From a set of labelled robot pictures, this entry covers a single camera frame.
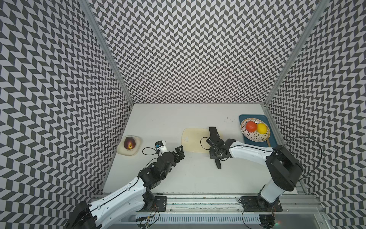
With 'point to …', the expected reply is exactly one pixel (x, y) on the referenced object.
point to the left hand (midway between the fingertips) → (177, 150)
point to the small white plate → (122, 150)
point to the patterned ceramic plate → (255, 136)
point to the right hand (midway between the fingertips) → (215, 155)
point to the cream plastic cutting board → (194, 140)
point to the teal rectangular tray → (271, 138)
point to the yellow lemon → (261, 128)
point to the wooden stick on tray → (268, 142)
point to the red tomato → (251, 126)
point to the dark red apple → (129, 142)
